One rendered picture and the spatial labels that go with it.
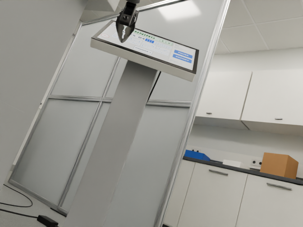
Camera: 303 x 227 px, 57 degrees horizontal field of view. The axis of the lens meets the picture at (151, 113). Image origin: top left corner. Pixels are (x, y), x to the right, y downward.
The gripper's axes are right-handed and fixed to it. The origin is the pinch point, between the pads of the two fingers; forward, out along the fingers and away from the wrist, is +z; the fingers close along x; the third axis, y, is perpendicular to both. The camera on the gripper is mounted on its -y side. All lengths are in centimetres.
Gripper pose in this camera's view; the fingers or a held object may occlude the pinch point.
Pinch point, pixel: (121, 40)
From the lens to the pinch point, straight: 137.9
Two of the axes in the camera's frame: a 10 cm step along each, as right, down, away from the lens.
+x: -9.5, -3.3, 0.0
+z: -2.7, 7.7, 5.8
